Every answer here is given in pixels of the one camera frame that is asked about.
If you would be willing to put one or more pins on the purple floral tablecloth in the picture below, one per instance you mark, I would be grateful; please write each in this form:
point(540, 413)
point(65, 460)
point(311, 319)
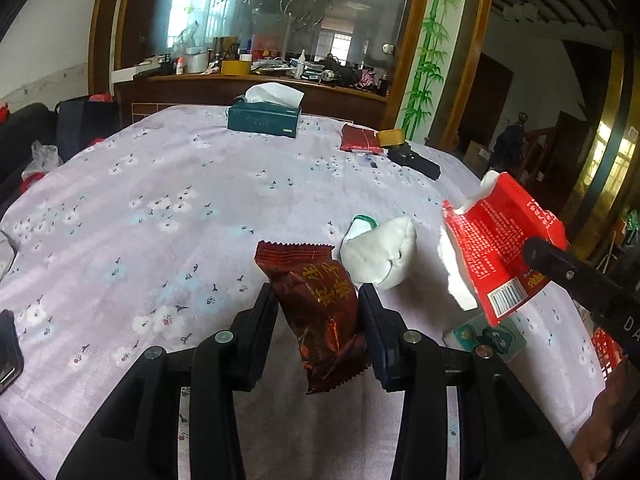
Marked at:
point(149, 238)

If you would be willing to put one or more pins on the black smartphone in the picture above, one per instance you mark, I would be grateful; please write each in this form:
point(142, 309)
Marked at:
point(11, 357)

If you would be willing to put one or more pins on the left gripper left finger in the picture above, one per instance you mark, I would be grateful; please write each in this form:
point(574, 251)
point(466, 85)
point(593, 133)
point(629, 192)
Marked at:
point(172, 415)

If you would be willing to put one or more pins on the black sofa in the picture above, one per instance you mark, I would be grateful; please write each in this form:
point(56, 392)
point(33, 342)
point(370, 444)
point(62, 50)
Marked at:
point(35, 122)

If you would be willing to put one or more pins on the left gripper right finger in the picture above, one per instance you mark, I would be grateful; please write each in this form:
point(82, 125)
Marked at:
point(465, 414)

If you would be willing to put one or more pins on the torn red white carton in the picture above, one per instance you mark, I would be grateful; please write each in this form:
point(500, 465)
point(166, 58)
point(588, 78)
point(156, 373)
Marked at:
point(488, 234)

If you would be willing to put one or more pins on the eyeglasses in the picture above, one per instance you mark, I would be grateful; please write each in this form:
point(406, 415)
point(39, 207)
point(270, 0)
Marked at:
point(7, 255)

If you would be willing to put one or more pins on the dark red snack wrapper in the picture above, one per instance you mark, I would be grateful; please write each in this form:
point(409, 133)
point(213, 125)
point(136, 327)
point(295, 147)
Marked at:
point(319, 302)

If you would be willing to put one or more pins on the dark bag beside sofa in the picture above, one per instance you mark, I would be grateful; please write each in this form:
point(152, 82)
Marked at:
point(81, 122)

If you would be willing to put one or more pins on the red plastic trash basket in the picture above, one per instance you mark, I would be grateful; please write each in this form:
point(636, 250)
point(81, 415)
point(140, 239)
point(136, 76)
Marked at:
point(609, 353)

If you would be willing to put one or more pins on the teal tissue box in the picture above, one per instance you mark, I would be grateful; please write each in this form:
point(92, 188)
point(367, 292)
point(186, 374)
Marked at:
point(269, 108)

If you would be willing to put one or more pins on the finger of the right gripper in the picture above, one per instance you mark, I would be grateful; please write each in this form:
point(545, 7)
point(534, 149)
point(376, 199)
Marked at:
point(592, 290)

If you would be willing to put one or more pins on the person's right hand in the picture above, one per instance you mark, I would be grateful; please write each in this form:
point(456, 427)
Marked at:
point(594, 438)

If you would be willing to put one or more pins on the white green-trimmed sock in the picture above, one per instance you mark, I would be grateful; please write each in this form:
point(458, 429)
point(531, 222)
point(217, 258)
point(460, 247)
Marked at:
point(380, 254)

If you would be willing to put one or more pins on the teal tissue pack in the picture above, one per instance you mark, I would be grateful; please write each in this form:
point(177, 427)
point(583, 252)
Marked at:
point(505, 339)

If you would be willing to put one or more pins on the yellow tape roll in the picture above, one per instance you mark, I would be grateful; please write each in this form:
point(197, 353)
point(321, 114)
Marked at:
point(391, 137)

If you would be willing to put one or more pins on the black pouch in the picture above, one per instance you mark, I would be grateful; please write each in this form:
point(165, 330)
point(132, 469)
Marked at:
point(404, 156)

